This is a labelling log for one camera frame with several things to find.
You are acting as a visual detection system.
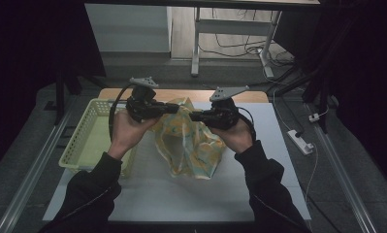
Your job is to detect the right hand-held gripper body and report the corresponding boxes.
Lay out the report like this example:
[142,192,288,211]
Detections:
[207,85,249,130]

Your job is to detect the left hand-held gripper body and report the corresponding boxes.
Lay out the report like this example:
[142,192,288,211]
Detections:
[126,76,170,123]

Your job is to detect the fruit print fabric tote bag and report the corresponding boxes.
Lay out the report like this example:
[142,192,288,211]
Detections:
[150,96,228,181]

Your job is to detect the pale green plastic basket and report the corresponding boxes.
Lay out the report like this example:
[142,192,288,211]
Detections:
[58,98,141,179]

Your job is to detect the person's right hand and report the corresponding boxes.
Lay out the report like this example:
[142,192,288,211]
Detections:
[210,119,257,154]

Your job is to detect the person's left hand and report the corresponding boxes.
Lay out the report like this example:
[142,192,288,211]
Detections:
[107,110,160,161]

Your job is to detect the wooden table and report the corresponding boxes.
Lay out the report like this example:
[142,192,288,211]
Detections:
[98,87,270,104]

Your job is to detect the black stand legs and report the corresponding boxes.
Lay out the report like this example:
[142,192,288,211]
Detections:
[244,62,331,134]

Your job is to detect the light grey panel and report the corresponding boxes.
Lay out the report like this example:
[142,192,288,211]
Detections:
[84,3,173,53]

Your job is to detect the white power strip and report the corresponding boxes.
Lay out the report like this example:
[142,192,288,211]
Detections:
[287,129,314,155]

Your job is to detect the white table cover board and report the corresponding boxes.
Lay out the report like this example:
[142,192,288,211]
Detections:
[43,100,311,222]

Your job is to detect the black metal stand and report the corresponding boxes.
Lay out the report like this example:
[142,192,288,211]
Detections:
[53,62,108,126]

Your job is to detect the small white adapter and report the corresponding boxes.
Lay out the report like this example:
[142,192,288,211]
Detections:
[308,105,331,123]

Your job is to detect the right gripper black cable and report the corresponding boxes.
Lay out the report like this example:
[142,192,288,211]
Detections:
[238,106,257,143]

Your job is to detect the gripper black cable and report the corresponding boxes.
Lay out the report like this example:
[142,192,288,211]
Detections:
[108,83,134,141]
[238,106,257,143]

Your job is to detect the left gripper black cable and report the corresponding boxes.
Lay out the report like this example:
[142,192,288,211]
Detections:
[108,83,134,141]

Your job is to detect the metal stand frame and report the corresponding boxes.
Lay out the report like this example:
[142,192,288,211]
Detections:
[199,8,296,67]

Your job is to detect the white desk frame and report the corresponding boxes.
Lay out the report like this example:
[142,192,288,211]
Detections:
[83,0,321,79]

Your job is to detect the white power strip cable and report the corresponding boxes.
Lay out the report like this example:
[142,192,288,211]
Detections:
[272,86,320,205]

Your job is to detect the metal floor rail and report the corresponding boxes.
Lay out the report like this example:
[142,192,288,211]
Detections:
[0,96,79,233]
[302,103,378,233]

